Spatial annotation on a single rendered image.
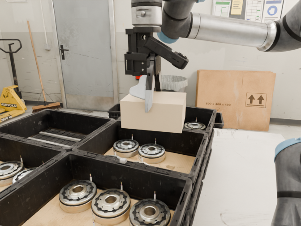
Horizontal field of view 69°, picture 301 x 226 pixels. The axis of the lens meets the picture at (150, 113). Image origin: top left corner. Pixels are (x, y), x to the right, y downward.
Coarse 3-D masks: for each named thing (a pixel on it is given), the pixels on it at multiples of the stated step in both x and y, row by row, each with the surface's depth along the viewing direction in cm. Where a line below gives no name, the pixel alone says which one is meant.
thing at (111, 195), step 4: (104, 196) 59; (108, 196) 60; (112, 196) 60; (116, 196) 59; (104, 200) 58; (116, 200) 58; (104, 204) 57; (108, 204) 57; (112, 204) 57; (116, 204) 57
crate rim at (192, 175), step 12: (120, 120) 95; (96, 132) 83; (192, 132) 84; (204, 132) 83; (84, 144) 75; (204, 144) 74; (108, 156) 67; (156, 168) 61; (192, 168) 61; (192, 180) 58
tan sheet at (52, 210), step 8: (56, 200) 63; (136, 200) 63; (48, 208) 60; (56, 208) 60; (32, 216) 58; (40, 216) 58; (48, 216) 58; (56, 216) 58; (64, 216) 58; (72, 216) 58; (80, 216) 58; (88, 216) 58; (128, 216) 58; (24, 224) 55; (32, 224) 55; (40, 224) 55; (48, 224) 55; (56, 224) 55; (64, 224) 55; (72, 224) 55; (80, 224) 55; (88, 224) 55; (96, 224) 55; (120, 224) 55; (128, 224) 55
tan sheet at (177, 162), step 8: (112, 152) 89; (168, 152) 89; (128, 160) 84; (136, 160) 84; (168, 160) 84; (176, 160) 84; (184, 160) 84; (192, 160) 84; (168, 168) 79; (176, 168) 79; (184, 168) 79
